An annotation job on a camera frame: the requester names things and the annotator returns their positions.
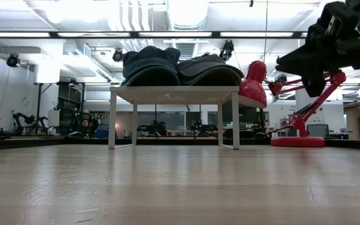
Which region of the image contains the white perforated metal shelf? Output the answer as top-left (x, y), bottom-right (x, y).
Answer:
top-left (107, 86), bottom-right (241, 150)

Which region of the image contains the red desk lamp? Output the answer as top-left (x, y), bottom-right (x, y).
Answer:
top-left (237, 60), bottom-right (347, 148)

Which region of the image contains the grey baseball cap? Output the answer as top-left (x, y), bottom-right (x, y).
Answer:
top-left (179, 66), bottom-right (244, 87)
top-left (176, 53), bottom-right (245, 79)

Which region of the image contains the black overhead bar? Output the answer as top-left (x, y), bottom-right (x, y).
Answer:
top-left (0, 31), bottom-right (309, 39)

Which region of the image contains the black ceiling spotlight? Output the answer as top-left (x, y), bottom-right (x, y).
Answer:
top-left (6, 53), bottom-right (21, 68)
top-left (112, 48), bottom-right (124, 63)
top-left (219, 39), bottom-right (234, 62)

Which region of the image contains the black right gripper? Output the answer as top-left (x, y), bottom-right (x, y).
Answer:
top-left (275, 27), bottom-right (360, 98)

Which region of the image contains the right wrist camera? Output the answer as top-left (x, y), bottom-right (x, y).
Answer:
top-left (316, 1), bottom-right (359, 37)

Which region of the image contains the white cylinder bin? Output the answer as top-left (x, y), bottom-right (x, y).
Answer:
top-left (47, 109), bottom-right (61, 128)

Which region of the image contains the background robot with green lights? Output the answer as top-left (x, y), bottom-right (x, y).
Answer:
top-left (70, 109), bottom-right (99, 138)

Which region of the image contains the black background stand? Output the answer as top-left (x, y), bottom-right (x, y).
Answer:
top-left (34, 81), bottom-right (87, 134)

